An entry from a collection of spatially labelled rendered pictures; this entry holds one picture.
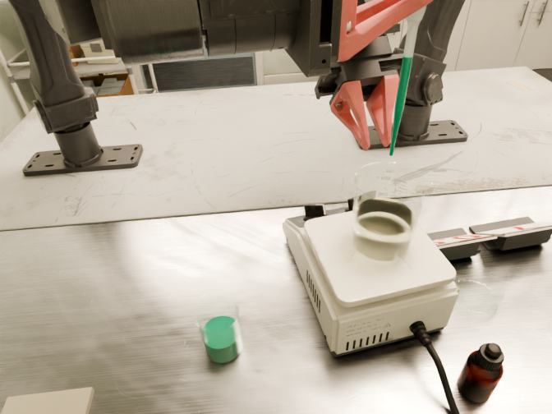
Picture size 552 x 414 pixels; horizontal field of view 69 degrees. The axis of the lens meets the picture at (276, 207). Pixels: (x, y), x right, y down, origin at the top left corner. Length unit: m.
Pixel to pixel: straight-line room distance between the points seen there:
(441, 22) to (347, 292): 0.47
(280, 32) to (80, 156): 0.57
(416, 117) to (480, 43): 2.41
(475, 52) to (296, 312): 2.82
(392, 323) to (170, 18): 0.32
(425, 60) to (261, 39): 0.47
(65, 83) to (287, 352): 0.49
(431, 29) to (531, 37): 2.63
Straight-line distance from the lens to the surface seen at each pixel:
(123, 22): 0.25
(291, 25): 0.26
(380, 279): 0.39
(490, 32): 3.16
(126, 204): 0.67
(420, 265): 0.41
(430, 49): 0.71
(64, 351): 0.51
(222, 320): 0.44
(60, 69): 0.66
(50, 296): 0.57
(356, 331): 0.40
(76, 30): 0.30
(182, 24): 0.25
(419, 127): 0.76
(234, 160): 0.72
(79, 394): 0.46
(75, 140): 0.76
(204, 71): 3.40
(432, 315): 0.44
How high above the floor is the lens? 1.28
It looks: 39 degrees down
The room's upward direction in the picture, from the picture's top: 3 degrees counter-clockwise
